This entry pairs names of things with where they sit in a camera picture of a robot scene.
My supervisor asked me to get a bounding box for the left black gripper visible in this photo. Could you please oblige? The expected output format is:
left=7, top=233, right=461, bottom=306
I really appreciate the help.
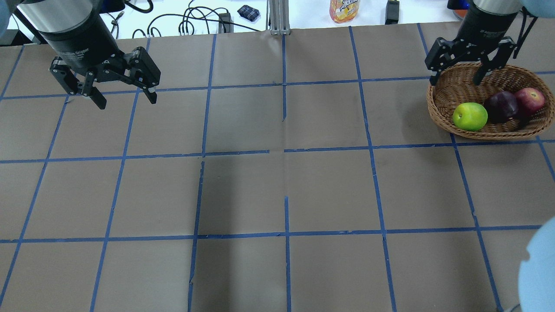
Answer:
left=41, top=11, right=161, bottom=109

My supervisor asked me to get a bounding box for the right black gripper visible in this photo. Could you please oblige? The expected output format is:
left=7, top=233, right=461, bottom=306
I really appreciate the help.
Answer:
left=424, top=4, right=519, bottom=86

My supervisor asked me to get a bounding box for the dark red apple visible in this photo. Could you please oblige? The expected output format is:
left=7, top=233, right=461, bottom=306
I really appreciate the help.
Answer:
left=483, top=91, right=519, bottom=123

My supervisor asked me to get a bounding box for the green apple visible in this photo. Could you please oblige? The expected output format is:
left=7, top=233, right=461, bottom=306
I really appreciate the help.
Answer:
left=452, top=102, right=488, bottom=132

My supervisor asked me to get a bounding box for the red striped apple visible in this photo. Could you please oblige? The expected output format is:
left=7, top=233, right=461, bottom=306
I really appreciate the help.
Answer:
left=513, top=87, right=545, bottom=118

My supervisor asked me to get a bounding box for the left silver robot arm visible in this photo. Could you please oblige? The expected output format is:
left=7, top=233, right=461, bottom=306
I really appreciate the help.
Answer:
left=1, top=0, right=161, bottom=109

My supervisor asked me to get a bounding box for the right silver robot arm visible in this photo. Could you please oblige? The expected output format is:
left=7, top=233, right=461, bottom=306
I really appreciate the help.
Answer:
left=424, top=0, right=555, bottom=312

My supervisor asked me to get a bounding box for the wicker basket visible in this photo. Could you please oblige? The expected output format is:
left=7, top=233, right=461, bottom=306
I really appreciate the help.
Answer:
left=427, top=64, right=554, bottom=140

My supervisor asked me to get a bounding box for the orange bucket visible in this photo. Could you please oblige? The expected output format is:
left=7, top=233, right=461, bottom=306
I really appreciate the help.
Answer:
left=447, top=0, right=469, bottom=20

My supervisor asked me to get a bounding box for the black power adapter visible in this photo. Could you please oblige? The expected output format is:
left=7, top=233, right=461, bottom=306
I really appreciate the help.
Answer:
left=384, top=0, right=400, bottom=25

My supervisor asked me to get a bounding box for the orange juice bottle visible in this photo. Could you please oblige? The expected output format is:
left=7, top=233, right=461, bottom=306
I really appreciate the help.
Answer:
left=329, top=0, right=360, bottom=23

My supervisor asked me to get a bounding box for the aluminium frame post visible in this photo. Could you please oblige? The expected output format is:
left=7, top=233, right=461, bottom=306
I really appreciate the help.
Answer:
left=266, top=0, right=291, bottom=36

